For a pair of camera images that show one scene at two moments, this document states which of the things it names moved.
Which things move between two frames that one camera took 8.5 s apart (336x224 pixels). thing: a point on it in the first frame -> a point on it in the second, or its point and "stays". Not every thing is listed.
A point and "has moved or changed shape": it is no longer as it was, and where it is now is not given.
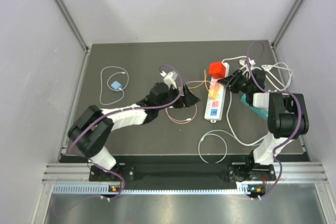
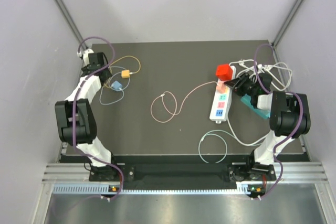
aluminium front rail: (78, 173) stays
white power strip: (215, 102) has moved or changed shape
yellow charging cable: (203, 81) -> (118, 59)
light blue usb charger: (116, 85) stays
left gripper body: (179, 104) -> (107, 73)
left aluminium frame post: (64, 10) stays
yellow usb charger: (213, 94) has moved or changed shape
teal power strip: (262, 113) stays
